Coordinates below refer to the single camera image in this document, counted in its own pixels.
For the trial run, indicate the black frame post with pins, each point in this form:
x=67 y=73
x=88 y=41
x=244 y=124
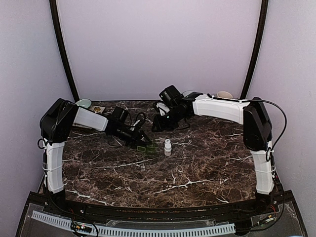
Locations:
x=62 y=49
x=256 y=48

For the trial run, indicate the white slotted cable duct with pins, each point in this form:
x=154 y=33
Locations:
x=133 y=229

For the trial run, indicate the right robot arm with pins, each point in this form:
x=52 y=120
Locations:
x=251 y=114

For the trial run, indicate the cream floral mug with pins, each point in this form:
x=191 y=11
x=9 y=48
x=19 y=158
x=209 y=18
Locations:
x=224 y=94

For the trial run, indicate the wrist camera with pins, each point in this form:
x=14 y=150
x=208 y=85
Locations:
x=161 y=108
x=137 y=125

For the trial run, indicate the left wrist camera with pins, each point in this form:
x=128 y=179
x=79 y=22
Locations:
x=137 y=125

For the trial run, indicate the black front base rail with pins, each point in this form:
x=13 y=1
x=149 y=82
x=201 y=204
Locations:
x=102 y=213

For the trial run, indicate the pale green bowl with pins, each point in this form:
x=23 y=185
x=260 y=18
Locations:
x=85 y=103
x=186 y=93

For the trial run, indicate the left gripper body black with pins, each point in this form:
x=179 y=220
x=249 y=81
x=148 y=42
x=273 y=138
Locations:
x=131 y=139

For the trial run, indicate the pale green bowl right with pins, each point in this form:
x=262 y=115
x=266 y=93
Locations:
x=186 y=93

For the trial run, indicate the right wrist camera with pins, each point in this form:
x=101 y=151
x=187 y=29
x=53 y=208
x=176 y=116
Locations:
x=161 y=108

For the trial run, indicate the white pill bottle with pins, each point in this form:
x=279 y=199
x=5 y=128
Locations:
x=168 y=149

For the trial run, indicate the floral square plate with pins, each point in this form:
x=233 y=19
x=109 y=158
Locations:
x=97 y=109

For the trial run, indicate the left black frame post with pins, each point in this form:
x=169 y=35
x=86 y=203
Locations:
x=62 y=49

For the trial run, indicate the pale green bowl left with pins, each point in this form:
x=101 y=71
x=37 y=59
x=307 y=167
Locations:
x=85 y=103

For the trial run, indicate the right black frame post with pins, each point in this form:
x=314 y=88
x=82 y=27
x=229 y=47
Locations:
x=256 y=48

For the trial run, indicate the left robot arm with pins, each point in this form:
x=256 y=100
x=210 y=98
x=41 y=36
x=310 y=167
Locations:
x=56 y=126

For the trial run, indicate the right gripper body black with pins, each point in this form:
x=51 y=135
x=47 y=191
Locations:
x=167 y=123

